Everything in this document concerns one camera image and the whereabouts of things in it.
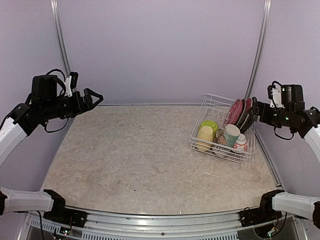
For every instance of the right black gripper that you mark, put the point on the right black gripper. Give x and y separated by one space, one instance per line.
264 118

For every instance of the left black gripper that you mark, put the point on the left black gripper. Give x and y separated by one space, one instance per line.
80 106

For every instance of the white red patterned bowl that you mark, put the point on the white red patterned bowl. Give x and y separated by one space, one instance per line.
241 144

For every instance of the teal floral mug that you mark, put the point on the teal floral mug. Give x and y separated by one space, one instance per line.
227 135

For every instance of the green bowl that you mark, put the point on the green bowl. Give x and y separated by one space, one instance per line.
209 123

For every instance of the pale yellow mug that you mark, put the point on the pale yellow mug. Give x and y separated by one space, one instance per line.
205 138

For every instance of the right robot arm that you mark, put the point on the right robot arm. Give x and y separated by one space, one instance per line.
287 109

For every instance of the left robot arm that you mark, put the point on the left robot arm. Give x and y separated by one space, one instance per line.
50 98

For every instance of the dark red plate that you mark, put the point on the dark red plate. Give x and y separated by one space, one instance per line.
243 116

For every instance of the black rimmed plate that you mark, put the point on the black rimmed plate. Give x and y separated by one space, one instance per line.
249 118

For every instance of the pink dotted plate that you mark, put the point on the pink dotted plate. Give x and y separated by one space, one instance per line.
234 112

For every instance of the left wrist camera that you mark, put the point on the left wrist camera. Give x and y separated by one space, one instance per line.
70 83

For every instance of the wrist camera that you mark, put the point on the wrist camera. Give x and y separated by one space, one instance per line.
70 83
275 97

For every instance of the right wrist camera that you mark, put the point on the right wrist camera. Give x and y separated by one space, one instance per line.
275 97

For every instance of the white wire dish rack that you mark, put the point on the white wire dish rack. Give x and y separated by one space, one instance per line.
214 107

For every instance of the left aluminium frame post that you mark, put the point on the left aluminium frame post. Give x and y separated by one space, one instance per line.
54 5

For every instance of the aluminium frame post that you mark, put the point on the aluminium frame post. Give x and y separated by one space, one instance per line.
259 48
54 5

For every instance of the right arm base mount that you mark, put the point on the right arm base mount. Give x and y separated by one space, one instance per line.
261 214

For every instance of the right aluminium frame post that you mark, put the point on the right aluminium frame post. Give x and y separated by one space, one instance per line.
259 48

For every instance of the front aluminium rail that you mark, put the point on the front aluminium rail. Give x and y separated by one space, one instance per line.
100 225

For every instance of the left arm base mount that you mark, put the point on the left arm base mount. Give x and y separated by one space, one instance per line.
66 213

